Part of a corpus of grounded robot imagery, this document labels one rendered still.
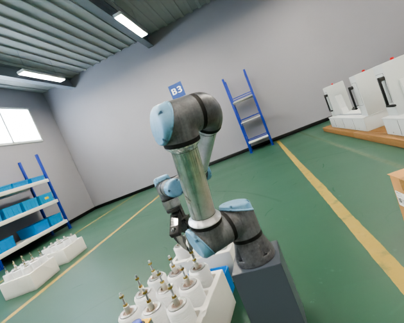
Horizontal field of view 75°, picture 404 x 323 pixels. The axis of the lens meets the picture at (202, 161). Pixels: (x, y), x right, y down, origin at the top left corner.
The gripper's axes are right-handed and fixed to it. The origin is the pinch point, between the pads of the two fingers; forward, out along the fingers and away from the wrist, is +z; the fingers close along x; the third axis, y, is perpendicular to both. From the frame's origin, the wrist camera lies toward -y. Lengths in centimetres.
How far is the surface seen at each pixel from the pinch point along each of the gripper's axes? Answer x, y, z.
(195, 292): -2.3, -14.3, 12.1
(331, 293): -51, 0, 35
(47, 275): 225, 111, 30
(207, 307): -6.0, -17.4, 17.2
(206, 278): -3.3, -2.4, 14.0
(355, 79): -168, 268, -41
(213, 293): -6.8, -8.7, 17.6
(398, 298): -72, -9, 35
